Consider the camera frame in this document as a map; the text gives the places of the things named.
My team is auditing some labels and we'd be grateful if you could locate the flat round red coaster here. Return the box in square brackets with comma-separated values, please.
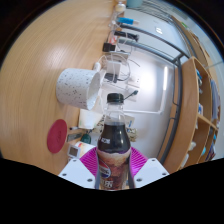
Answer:
[46, 118, 68, 154]

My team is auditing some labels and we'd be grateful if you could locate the grey metal desk frame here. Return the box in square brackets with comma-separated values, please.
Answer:
[114, 21, 188, 164]

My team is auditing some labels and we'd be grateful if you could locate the white cable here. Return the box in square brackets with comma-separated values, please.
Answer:
[98, 51, 141, 83]

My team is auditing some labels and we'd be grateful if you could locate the small white jar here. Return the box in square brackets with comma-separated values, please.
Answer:
[114, 1, 127, 13]

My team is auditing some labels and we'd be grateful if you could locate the white speckled cup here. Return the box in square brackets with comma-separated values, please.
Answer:
[55, 67, 102, 111]

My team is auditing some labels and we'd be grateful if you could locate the white charger block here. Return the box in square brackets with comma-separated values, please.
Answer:
[105, 60, 119, 76]

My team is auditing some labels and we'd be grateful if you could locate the teal sofa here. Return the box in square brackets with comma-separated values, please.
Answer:
[126, 0, 145, 9]

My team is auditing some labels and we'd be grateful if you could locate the black electric shaver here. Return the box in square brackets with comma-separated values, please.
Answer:
[114, 30, 140, 42]

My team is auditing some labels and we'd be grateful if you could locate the white crumpled paper bag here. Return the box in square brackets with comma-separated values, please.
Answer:
[78, 108, 105, 131]

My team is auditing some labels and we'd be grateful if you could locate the white power strip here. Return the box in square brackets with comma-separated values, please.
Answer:
[113, 73, 141, 88]

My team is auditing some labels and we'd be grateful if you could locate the cola bottle with black cap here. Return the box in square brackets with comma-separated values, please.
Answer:
[95, 93, 132, 191]

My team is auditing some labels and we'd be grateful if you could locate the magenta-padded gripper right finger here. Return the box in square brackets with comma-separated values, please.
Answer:
[128, 147, 170, 189]

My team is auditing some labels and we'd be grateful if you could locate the small black box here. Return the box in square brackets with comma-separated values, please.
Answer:
[102, 42, 117, 53]

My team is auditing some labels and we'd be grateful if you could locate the black cable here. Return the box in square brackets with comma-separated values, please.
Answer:
[122, 89, 139, 101]

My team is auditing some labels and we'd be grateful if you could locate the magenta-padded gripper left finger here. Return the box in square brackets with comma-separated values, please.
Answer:
[58, 147, 99, 190]

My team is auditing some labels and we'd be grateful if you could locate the small white digital clock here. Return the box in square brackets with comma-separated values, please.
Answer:
[67, 143, 81, 160]

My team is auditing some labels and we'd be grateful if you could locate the blue tube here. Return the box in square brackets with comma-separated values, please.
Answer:
[116, 16, 140, 26]

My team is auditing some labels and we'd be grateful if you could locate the white earbuds case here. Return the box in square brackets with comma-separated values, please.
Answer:
[92, 61, 102, 72]

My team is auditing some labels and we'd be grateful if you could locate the wooden shelf unit with items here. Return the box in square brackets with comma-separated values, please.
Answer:
[156, 13, 223, 174]

